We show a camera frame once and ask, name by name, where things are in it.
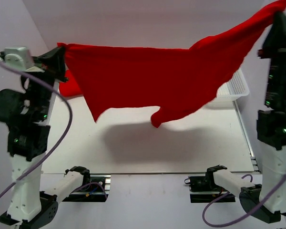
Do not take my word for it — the red t-shirt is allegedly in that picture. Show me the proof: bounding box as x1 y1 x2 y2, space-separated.
58 0 286 127
59 69 83 97

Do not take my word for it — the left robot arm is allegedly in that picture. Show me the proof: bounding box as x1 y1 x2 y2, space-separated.
0 47 90 229

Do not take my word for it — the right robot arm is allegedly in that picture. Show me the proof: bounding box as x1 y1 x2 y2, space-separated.
203 12 286 223

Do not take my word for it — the folded red t-shirt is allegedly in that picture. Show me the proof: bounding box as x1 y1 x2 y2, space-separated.
59 69 83 97

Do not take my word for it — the white plastic basket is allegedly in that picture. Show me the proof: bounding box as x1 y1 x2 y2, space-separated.
205 69 249 109

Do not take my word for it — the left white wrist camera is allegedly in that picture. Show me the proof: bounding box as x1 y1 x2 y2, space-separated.
0 46 35 72

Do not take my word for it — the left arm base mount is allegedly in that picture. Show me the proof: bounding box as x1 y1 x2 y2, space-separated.
63 174 111 203

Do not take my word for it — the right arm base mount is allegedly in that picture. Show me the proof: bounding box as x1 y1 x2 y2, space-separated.
184 176 227 203

